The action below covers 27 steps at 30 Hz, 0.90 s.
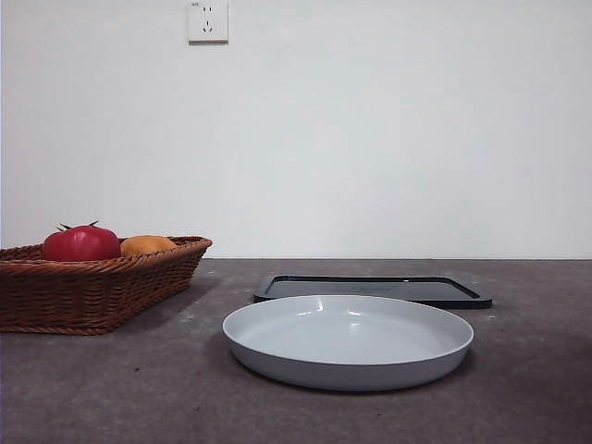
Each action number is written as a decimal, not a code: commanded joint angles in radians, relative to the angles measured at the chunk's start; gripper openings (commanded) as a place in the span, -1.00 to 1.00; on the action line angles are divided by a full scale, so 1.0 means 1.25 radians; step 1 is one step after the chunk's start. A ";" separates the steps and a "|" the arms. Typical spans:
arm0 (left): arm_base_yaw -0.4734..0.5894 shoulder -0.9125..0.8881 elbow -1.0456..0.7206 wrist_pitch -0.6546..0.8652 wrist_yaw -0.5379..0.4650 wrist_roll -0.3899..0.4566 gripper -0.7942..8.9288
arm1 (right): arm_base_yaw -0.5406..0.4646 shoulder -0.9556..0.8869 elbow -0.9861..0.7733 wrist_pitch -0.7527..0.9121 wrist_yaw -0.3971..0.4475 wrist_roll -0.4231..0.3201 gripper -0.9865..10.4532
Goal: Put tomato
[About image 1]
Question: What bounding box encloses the black rectangular tray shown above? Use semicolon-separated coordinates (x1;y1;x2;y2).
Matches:
253;273;494;310

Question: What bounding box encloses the pale grey round plate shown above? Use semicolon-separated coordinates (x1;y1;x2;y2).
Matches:
221;293;475;393

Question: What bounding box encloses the red tomato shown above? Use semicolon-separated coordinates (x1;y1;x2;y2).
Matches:
42;220;122;262

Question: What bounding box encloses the white wall socket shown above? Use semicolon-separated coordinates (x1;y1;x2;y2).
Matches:
187;0;230;46

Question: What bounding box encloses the yellow-orange fruit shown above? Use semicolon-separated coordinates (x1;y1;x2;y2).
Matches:
119;234;178;256

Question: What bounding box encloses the brown wicker basket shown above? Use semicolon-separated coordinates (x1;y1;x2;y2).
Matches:
0;235;214;337

